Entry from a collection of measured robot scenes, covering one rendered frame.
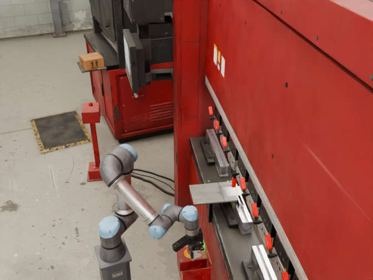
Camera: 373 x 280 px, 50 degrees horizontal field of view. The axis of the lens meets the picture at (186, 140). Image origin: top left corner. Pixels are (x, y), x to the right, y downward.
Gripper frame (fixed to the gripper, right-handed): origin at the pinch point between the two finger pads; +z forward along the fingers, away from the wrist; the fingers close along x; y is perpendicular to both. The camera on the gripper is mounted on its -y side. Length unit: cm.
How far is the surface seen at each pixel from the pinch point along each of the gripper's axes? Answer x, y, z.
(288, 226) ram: -45, 34, -59
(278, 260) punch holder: -43, 32, -38
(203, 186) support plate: 40.4, 17.1, -14.7
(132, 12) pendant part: 134, -7, -101
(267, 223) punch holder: -26, 33, -42
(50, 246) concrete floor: 108, -106, 74
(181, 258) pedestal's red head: 7.0, -5.0, 5.6
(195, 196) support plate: 32.0, 9.8, -15.3
